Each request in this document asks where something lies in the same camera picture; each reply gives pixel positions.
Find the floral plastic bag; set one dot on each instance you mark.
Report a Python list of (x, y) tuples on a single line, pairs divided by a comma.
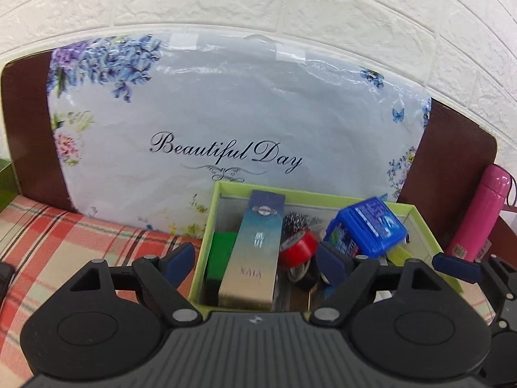
[(242, 109)]

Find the black phone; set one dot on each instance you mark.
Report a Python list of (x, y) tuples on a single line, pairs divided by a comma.
[(5, 279)]

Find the light green cardboard box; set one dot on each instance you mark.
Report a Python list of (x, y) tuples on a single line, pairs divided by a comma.
[(424, 230)]

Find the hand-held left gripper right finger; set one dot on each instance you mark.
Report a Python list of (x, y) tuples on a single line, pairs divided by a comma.
[(333, 262)]

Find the brown wooden headboard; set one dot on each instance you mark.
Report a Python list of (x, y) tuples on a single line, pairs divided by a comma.
[(448, 161)]

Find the pink thermos bottle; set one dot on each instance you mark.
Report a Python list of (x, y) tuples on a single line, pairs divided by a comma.
[(478, 218)]

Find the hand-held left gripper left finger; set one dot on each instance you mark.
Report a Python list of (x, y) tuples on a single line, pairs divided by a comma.
[(179, 264)]

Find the red tape roll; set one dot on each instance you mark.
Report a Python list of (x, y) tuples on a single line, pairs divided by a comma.
[(299, 248)]

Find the plaid blanket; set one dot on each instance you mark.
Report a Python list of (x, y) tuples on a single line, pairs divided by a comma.
[(80, 234)]

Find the black tape roll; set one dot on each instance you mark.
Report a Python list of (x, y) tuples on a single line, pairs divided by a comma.
[(309, 277)]

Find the yellow green box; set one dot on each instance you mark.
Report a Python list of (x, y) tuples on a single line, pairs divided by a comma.
[(398, 254)]

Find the brown cardboard box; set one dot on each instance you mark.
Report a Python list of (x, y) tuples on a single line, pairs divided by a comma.
[(507, 242)]

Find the steel wool scrubber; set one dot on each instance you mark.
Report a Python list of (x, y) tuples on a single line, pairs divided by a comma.
[(297, 222)]

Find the blue soap pack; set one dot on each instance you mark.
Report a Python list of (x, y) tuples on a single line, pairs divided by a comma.
[(363, 226)]

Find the teal gold long box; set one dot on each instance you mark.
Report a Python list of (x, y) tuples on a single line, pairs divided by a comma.
[(254, 258)]

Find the dark green box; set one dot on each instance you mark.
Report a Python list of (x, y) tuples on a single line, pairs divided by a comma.
[(6, 186)]

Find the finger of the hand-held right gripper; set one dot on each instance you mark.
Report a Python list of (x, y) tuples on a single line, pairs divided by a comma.
[(497, 307), (456, 268)]

